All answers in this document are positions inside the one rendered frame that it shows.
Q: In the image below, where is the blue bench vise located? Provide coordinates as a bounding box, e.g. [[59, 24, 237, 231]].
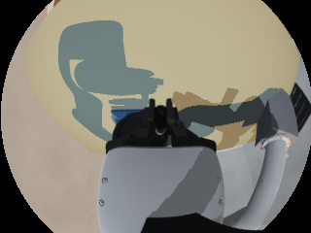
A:
[[111, 105, 169, 147]]

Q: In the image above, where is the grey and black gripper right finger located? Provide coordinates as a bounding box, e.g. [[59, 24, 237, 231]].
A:
[[166, 98, 217, 152]]

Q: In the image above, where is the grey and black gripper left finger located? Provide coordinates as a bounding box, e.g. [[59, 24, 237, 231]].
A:
[[106, 98, 156, 154]]

